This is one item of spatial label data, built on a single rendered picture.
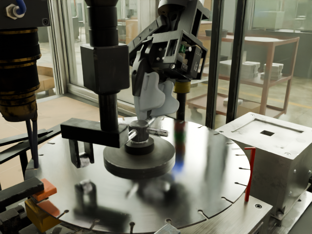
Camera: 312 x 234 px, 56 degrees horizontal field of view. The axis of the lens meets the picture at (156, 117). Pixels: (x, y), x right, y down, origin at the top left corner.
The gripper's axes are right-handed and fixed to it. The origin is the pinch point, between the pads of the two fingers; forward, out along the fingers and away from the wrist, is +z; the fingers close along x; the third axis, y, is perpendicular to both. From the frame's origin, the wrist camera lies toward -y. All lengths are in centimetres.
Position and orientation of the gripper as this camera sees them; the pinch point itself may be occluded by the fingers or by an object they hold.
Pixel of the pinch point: (142, 122)
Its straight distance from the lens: 47.9
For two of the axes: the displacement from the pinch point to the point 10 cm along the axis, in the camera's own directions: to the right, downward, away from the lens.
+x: 6.6, 2.6, 7.1
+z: -2.4, 9.6, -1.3
